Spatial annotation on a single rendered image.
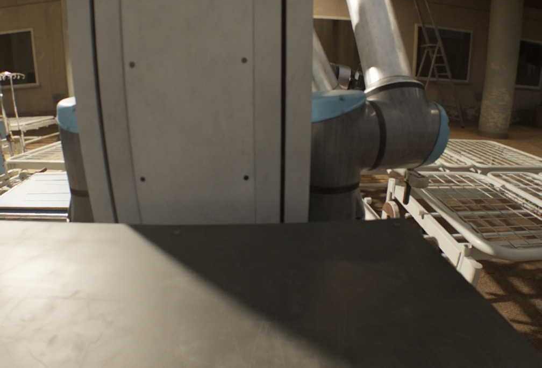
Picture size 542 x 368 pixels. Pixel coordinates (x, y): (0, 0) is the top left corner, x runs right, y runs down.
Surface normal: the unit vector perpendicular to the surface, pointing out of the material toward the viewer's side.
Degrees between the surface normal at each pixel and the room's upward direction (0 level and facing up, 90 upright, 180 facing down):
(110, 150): 90
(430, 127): 71
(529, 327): 0
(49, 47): 90
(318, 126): 90
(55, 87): 90
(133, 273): 0
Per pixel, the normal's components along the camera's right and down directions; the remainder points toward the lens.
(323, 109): -0.30, 0.19
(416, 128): 0.18, -0.12
